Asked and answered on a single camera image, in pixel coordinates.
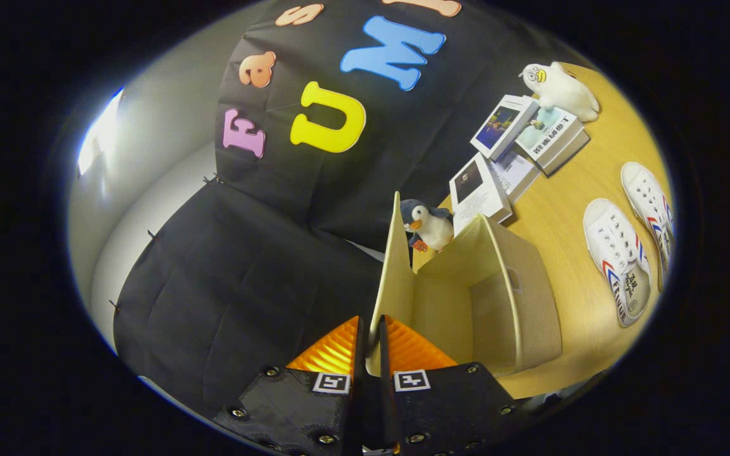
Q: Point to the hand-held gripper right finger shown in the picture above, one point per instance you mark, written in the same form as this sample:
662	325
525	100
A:
447	411

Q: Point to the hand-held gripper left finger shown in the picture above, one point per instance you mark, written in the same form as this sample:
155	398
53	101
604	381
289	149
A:
301	411

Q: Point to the beige fabric storage box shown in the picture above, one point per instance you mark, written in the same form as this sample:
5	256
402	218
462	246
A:
530	304

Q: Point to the white canvas shoe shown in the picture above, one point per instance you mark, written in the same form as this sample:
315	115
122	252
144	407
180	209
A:
649	202
618	259

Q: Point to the black backdrop cloth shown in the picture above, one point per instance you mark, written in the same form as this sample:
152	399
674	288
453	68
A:
244	285

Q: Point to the grey penguin plush toy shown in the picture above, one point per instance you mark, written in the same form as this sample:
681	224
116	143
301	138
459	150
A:
431	225

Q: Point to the white book with dark portrait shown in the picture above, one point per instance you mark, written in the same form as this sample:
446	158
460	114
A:
476	193

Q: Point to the thin white book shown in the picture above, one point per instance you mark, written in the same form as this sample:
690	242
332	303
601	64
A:
517	172

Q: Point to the book with dark blue cover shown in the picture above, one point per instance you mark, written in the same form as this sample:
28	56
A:
501	126

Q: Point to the thick book with teal cover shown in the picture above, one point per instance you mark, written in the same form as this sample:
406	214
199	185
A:
549	130

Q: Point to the white duck plush toy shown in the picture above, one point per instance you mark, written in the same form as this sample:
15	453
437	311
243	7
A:
561	88

